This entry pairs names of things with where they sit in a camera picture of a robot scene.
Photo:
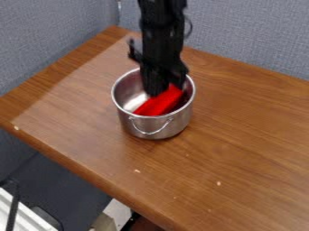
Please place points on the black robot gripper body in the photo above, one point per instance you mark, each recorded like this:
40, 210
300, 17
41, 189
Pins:
157, 50

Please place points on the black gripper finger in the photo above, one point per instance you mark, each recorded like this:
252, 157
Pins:
155, 81
177, 79

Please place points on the stainless steel pot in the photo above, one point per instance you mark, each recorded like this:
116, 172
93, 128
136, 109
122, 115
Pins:
153, 118

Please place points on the red rectangular block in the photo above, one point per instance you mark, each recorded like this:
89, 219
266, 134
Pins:
160, 105

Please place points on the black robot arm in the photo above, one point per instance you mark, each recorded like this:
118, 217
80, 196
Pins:
163, 10

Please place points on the black metal chair frame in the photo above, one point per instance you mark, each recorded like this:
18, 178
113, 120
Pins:
14, 208

